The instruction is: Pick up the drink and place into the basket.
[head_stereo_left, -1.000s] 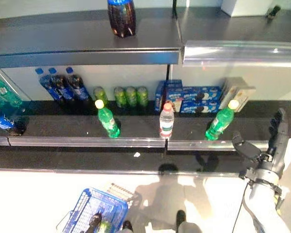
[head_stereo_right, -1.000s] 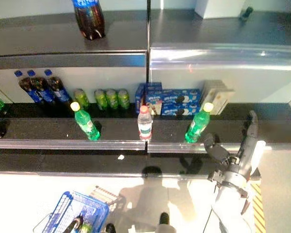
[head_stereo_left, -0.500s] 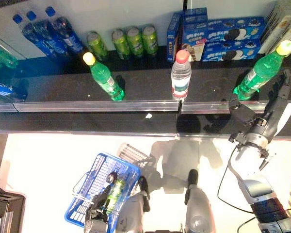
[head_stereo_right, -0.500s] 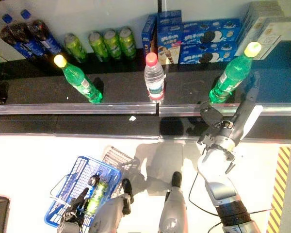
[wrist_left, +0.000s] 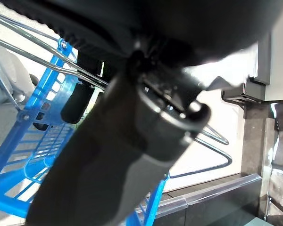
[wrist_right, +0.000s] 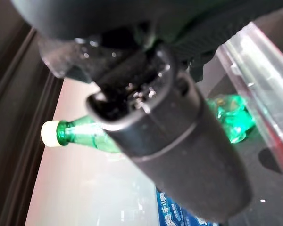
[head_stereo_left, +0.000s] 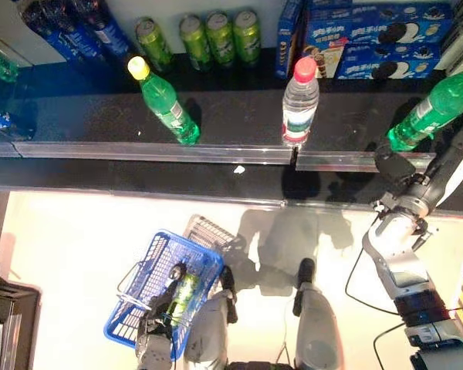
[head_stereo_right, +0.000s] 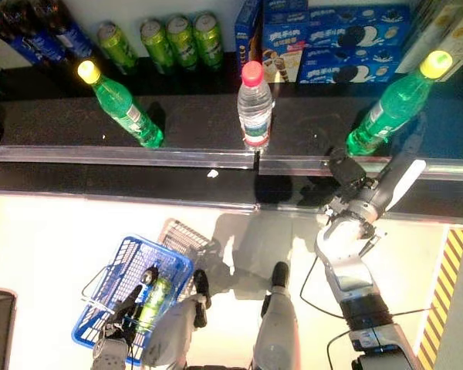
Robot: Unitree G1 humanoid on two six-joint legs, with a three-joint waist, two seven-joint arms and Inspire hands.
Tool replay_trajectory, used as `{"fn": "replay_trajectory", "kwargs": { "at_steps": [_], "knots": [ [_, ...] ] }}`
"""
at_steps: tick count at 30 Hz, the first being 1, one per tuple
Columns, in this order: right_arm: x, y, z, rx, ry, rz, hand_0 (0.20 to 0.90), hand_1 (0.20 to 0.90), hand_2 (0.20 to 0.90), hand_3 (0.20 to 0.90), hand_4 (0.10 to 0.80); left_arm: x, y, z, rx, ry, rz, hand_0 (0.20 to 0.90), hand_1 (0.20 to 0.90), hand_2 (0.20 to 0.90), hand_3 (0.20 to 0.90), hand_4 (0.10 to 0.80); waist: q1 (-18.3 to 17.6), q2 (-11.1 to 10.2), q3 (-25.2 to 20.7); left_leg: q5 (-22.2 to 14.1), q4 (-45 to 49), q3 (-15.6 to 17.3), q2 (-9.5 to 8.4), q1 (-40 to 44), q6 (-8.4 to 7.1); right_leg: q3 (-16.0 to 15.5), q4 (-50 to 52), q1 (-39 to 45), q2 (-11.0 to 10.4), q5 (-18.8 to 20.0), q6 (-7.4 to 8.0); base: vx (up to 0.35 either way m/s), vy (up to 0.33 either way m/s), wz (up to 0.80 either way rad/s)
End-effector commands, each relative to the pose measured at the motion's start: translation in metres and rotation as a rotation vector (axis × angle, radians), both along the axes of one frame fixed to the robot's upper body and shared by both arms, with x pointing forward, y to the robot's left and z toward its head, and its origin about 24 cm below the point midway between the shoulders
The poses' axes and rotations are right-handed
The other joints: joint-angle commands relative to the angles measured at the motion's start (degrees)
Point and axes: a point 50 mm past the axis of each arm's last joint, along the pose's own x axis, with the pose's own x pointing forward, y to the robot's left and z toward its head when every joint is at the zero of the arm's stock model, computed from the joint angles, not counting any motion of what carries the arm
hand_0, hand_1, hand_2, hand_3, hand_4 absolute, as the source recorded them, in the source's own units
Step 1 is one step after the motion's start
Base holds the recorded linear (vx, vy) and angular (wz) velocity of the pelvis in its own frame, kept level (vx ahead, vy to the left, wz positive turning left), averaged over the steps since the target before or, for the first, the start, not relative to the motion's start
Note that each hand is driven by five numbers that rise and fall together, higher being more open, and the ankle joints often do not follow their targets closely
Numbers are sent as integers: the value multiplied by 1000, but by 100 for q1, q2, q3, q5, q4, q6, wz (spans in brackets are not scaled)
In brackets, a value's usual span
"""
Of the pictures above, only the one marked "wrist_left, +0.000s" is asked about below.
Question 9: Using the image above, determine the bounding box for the black base shelf clear rail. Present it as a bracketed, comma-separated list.
[129, 173, 265, 226]

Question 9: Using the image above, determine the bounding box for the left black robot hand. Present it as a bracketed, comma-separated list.
[0, 0, 283, 226]

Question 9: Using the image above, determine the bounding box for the blue plastic shopping basket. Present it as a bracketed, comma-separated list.
[0, 10, 233, 226]

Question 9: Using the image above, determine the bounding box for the dark grey shelf unit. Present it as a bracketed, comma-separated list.
[221, 32, 272, 109]

